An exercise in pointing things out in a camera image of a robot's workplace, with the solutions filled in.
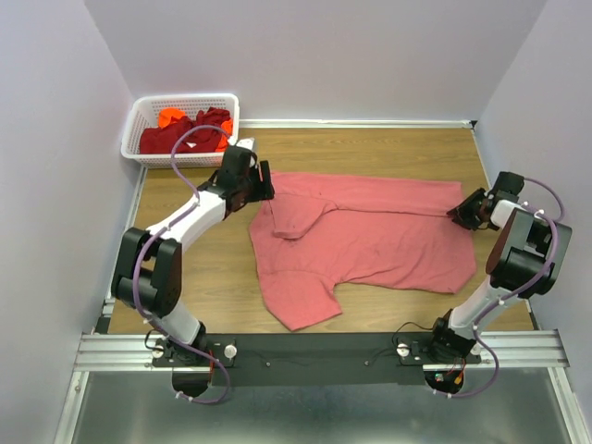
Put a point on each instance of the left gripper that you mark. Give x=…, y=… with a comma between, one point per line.
x=265, y=180

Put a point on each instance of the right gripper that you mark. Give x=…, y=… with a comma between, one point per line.
x=469, y=209

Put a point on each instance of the pink t shirt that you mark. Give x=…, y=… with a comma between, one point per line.
x=323, y=230

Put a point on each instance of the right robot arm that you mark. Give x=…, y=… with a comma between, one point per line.
x=525, y=260

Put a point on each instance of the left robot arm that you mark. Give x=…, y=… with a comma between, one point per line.
x=148, y=271

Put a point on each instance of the orange t shirt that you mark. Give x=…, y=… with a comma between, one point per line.
x=216, y=125

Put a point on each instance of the white plastic laundry basket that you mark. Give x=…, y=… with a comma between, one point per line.
x=193, y=129

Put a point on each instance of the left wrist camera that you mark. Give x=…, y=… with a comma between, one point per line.
x=247, y=143

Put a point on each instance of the aluminium frame rail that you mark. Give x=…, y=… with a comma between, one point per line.
x=512, y=349

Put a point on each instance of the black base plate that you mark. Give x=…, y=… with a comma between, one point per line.
x=248, y=373

